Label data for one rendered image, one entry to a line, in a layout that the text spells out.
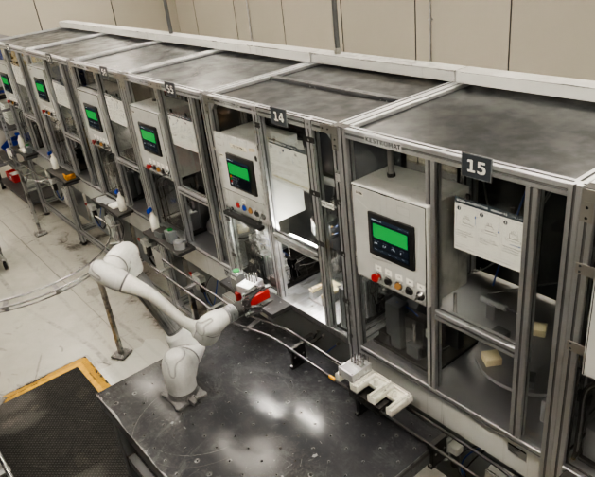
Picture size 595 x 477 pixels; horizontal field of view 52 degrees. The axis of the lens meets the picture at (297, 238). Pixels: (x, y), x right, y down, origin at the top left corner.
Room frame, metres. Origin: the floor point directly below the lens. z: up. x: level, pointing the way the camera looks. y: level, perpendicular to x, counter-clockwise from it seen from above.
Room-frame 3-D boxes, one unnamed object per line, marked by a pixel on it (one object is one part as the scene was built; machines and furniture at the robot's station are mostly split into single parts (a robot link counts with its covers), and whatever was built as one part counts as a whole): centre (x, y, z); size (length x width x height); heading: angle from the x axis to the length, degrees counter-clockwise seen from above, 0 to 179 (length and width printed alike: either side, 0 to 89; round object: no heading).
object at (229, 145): (3.23, 0.17, 1.60); 0.42 x 0.29 x 0.46; 36
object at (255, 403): (2.34, 0.31, 0.66); 1.50 x 1.06 x 0.04; 36
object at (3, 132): (7.64, 3.33, 1.00); 1.30 x 0.51 x 2.00; 36
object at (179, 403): (2.51, 0.67, 0.71); 0.22 x 0.18 x 0.06; 36
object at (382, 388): (2.21, -0.27, 0.84); 0.36 x 0.14 x 0.10; 36
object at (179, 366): (2.54, 0.68, 0.85); 0.18 x 0.16 x 0.22; 169
